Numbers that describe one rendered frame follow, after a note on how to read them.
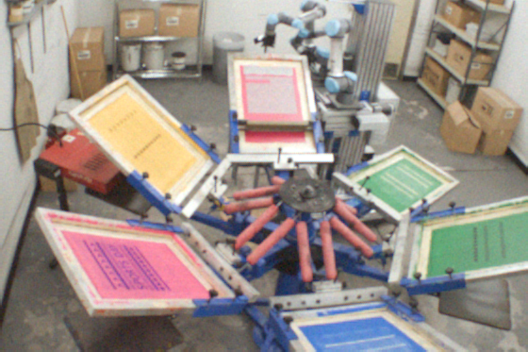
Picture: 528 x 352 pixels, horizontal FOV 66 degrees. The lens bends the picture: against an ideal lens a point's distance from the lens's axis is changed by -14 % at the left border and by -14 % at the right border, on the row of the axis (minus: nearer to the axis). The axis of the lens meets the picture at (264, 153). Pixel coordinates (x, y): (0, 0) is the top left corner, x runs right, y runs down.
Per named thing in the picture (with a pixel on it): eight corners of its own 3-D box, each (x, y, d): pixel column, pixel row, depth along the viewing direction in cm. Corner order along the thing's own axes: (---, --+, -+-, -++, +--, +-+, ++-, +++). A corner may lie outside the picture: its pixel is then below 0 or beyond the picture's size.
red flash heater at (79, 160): (36, 168, 280) (33, 152, 274) (77, 136, 317) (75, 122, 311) (107, 197, 266) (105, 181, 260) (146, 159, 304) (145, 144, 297)
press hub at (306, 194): (242, 317, 326) (264, 165, 253) (294, 313, 334) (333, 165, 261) (251, 360, 294) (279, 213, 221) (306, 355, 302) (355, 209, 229)
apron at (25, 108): (34, 133, 395) (22, 25, 338) (41, 133, 397) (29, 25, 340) (20, 166, 352) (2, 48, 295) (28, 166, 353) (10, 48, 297)
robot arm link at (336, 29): (349, 92, 341) (350, 19, 320) (335, 95, 332) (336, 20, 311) (337, 89, 349) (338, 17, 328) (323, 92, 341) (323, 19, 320)
